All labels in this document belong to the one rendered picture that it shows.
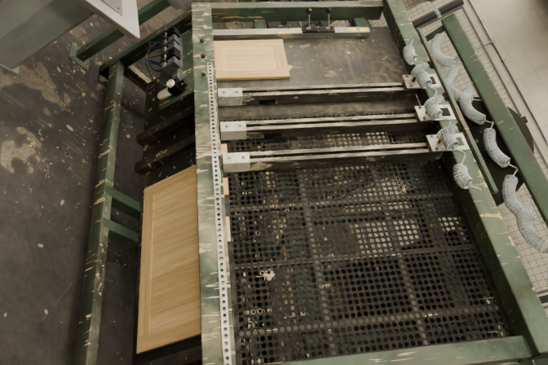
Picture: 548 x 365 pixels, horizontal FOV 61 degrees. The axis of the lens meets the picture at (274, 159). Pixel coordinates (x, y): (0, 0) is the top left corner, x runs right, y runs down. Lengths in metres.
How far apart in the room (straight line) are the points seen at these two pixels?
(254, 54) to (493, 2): 6.04
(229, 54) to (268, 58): 0.22
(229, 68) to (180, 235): 0.94
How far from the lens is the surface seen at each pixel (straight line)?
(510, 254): 2.20
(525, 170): 2.78
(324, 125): 2.34
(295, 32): 2.88
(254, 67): 2.66
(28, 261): 2.45
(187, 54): 2.73
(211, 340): 1.83
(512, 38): 7.97
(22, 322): 2.36
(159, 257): 2.47
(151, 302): 2.41
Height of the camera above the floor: 1.88
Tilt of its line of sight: 21 degrees down
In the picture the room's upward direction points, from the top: 66 degrees clockwise
